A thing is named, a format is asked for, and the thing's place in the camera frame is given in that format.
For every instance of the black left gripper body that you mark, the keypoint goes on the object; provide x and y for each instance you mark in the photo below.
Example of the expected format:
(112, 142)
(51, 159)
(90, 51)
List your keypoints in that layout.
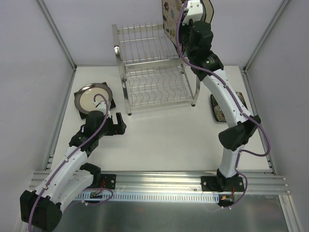
(115, 127)

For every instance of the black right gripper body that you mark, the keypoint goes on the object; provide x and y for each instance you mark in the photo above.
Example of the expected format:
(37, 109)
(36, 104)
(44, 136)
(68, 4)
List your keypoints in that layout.
(183, 28)

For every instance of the colourful flower plate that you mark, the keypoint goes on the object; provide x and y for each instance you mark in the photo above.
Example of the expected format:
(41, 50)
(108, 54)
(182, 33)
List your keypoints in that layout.
(170, 13)

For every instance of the white square plate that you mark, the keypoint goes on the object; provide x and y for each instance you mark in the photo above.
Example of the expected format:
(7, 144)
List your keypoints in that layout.
(209, 10)

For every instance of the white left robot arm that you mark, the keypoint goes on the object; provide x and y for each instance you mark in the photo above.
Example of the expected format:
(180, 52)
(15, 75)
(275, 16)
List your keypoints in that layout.
(43, 207)

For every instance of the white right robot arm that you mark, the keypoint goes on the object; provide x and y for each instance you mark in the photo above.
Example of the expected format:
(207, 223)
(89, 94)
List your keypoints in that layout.
(195, 40)

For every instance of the stainless steel dish rack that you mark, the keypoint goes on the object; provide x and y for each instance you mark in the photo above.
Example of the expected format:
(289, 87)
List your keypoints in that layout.
(151, 71)

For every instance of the black square plate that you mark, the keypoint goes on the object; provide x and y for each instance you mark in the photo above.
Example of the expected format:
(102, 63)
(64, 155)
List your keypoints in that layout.
(109, 106)

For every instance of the round silver-rimmed plate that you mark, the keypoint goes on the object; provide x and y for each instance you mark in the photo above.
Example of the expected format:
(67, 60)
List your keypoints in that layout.
(93, 95)

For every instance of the dark floral square plate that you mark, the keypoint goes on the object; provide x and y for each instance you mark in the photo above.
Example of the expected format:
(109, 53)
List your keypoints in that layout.
(217, 111)

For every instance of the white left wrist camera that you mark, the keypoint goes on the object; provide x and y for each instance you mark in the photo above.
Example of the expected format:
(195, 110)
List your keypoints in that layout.
(102, 106)

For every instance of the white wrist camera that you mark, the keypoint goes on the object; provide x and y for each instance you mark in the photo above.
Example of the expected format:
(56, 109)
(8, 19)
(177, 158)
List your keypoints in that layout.
(102, 106)
(194, 11)

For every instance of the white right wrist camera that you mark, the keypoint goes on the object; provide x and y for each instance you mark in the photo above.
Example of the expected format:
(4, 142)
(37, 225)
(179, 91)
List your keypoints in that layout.
(194, 11)

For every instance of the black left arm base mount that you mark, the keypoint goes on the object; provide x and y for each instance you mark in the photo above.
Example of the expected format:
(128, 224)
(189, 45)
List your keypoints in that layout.
(105, 181)

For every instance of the white slotted cable duct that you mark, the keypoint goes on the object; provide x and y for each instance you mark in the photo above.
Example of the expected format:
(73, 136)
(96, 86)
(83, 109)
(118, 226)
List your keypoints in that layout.
(195, 197)

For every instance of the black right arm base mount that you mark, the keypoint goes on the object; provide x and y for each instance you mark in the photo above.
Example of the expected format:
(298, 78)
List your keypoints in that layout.
(220, 183)

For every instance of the aluminium rail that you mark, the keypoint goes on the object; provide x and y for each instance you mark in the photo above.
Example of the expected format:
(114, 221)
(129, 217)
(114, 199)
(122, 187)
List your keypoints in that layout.
(259, 183)

